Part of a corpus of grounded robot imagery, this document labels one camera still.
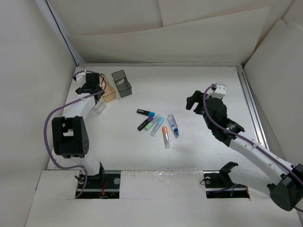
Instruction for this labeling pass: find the grey translucent container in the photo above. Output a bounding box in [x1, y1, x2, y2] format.
[112, 70, 132, 97]

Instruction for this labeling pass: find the orange translucent container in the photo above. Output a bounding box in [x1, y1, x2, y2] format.
[101, 76, 116, 103]

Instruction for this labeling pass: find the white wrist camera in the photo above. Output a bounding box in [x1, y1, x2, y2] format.
[207, 83, 226, 100]
[74, 72, 86, 83]

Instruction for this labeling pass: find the light blue highlighter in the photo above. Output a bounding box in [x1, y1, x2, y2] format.
[150, 117, 164, 136]

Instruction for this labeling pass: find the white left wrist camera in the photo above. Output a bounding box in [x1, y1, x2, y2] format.
[74, 72, 86, 83]

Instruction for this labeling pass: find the clear translucent container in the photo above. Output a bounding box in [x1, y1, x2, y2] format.
[92, 97, 107, 115]

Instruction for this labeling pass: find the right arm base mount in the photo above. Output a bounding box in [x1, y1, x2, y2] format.
[200, 162, 250, 199]

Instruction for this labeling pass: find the aluminium rail back edge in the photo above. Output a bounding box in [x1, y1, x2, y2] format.
[79, 62, 242, 68]

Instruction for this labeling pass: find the aluminium rail right edge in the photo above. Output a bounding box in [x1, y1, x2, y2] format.
[236, 64, 269, 148]

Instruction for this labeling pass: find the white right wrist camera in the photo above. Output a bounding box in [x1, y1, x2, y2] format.
[207, 83, 226, 100]

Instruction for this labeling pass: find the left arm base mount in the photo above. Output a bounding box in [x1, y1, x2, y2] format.
[78, 171, 121, 199]

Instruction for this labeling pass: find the green clear-cap highlighter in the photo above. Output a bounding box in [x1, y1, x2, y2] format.
[144, 114, 161, 131]

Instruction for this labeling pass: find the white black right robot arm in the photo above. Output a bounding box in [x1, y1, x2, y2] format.
[186, 89, 303, 211]

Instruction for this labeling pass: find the orange highlighter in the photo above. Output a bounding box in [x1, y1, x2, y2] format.
[162, 126, 170, 148]

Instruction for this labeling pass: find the black marker purple cap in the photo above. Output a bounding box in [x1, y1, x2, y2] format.
[137, 116, 153, 131]

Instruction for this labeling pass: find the black marker blue cap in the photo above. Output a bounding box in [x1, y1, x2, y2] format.
[136, 109, 155, 117]

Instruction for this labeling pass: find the aluminium rail edge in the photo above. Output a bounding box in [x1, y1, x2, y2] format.
[79, 62, 242, 68]
[236, 64, 269, 148]

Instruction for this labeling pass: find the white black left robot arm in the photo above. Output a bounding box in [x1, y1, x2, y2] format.
[52, 70, 107, 188]

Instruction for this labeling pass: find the clear bottle blue nozzle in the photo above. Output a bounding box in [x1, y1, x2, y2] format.
[168, 114, 179, 137]

